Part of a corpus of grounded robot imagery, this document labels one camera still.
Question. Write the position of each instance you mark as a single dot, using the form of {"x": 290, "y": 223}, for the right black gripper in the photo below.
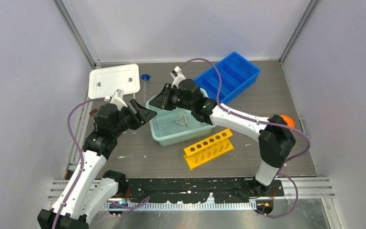
{"x": 161, "y": 100}

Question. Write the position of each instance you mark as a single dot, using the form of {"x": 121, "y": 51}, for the light green plastic tub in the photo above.
{"x": 167, "y": 133}

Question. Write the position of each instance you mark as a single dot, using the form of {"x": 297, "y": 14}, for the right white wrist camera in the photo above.
{"x": 177, "y": 76}

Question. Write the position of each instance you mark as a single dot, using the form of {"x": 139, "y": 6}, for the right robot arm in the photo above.
{"x": 273, "y": 135}

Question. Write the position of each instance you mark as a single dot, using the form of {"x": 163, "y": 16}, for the yellow test tube rack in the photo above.
{"x": 208, "y": 149}

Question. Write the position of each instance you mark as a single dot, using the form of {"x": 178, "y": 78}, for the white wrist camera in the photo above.
{"x": 116, "y": 99}
{"x": 177, "y": 76}

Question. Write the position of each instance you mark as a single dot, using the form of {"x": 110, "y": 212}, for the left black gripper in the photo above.
{"x": 142, "y": 116}

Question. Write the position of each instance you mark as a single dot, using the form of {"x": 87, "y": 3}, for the test tube with blue cap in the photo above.
{"x": 145, "y": 78}

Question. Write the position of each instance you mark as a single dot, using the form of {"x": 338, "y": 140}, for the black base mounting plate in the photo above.
{"x": 198, "y": 190}

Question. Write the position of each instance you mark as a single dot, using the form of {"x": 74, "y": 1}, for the orange and grey stand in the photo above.
{"x": 289, "y": 121}

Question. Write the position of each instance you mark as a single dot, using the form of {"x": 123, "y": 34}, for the white clay triangle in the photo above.
{"x": 181, "y": 120}

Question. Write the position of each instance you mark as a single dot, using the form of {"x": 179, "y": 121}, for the blue divided plastic bin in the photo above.
{"x": 237, "y": 74}

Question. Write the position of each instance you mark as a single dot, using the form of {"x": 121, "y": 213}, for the white tub lid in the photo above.
{"x": 105, "y": 81}

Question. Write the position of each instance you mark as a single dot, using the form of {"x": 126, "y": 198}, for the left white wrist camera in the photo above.
{"x": 116, "y": 99}

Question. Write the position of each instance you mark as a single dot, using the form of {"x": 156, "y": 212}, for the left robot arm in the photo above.
{"x": 78, "y": 204}

